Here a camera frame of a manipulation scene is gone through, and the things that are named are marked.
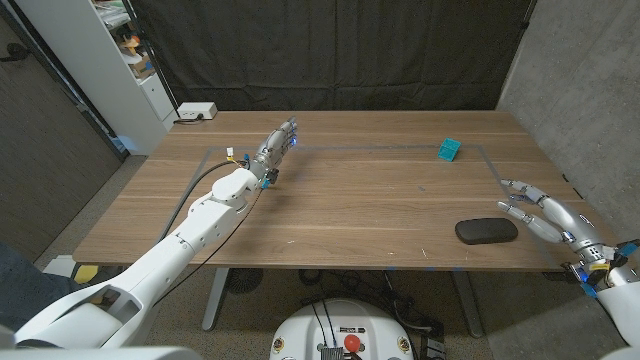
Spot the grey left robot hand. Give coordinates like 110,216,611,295
248,117,300,190

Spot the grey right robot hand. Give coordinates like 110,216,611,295
497,178,622,282

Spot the black glasses case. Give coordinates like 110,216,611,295
454,217,520,246

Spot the teal cube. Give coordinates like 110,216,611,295
437,137,463,163

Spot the white power strip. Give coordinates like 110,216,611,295
177,101,219,121

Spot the black backdrop curtain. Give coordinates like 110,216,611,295
127,0,539,112

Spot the grey table leg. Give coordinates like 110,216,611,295
452,271,484,339
201,268,230,332

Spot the black round floor fan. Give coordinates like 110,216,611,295
225,268,264,295

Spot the cardboard box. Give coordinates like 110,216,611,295
127,52,157,79

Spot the white robot torso base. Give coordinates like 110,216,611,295
269,298,414,360

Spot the white shelf cabinet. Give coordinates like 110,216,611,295
14,0,179,156

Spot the yellow object on floor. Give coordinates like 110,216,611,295
73,264,100,285

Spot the person leg in jeans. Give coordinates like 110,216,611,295
0,242,89,334

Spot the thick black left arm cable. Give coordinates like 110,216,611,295
158,158,250,244

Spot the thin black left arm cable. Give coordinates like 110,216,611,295
152,187,265,307

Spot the black door handle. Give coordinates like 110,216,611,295
0,42,32,64

